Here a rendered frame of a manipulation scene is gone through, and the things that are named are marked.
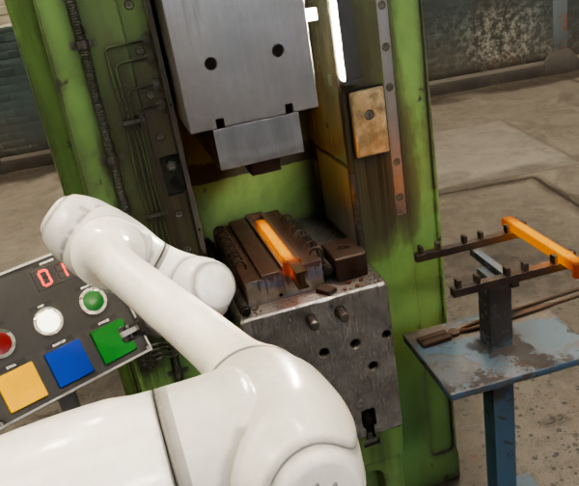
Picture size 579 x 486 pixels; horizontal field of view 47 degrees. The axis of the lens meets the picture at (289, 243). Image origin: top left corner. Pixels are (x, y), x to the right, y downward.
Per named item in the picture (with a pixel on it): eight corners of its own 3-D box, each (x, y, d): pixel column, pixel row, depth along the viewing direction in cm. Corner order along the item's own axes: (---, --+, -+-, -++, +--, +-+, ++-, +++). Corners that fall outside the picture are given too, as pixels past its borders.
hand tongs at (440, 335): (603, 281, 191) (603, 278, 191) (614, 286, 187) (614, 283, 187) (416, 341, 178) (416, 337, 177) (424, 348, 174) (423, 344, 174)
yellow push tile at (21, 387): (49, 394, 130) (32, 360, 131) (11, 413, 126) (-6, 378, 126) (47, 395, 132) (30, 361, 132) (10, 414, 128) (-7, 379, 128)
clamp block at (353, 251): (369, 274, 170) (366, 251, 168) (338, 283, 169) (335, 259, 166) (352, 257, 181) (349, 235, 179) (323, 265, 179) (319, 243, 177)
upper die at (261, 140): (304, 151, 154) (298, 111, 150) (221, 171, 150) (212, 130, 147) (261, 120, 192) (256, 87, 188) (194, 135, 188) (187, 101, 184)
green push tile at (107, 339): (137, 348, 141) (122, 316, 142) (106, 364, 138) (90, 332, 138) (135, 349, 143) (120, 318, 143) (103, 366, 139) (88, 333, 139)
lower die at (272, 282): (324, 286, 168) (320, 256, 165) (249, 307, 164) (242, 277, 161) (281, 232, 206) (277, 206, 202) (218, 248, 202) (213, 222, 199)
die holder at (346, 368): (402, 424, 183) (387, 281, 165) (271, 468, 175) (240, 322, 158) (335, 331, 233) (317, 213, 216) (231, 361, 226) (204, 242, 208)
